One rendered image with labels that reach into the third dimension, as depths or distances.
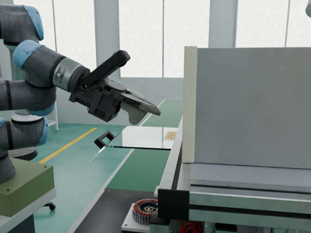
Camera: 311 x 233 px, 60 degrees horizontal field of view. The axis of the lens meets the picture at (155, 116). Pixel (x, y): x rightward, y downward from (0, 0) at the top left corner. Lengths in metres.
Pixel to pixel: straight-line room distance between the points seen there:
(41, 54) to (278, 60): 0.49
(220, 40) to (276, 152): 4.86
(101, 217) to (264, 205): 0.69
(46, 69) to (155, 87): 4.77
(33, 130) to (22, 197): 0.25
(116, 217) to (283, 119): 0.68
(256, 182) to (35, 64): 0.52
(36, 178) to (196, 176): 0.86
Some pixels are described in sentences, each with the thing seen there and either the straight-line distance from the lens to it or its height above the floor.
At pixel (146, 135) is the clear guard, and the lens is 0.86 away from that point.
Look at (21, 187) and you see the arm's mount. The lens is 1.15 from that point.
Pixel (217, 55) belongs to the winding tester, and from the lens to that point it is 0.46.
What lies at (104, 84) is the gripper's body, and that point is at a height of 1.24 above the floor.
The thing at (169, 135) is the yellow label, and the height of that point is 1.07.
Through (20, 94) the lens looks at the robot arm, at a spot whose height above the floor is 1.22.
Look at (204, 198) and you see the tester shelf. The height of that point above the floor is 1.11.
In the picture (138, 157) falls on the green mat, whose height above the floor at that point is 0.75.
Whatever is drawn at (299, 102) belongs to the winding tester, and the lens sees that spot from 0.50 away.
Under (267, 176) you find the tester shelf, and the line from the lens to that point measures 0.47.
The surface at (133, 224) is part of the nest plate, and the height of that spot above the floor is 0.78.
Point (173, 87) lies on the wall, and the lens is 5.34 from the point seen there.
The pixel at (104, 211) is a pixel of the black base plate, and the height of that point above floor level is 0.77.
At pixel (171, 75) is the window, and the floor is 1.04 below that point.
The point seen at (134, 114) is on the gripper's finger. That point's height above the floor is 1.18.
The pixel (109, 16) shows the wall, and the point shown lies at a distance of 5.64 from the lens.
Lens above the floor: 1.29
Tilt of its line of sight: 11 degrees down
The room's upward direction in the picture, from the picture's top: straight up
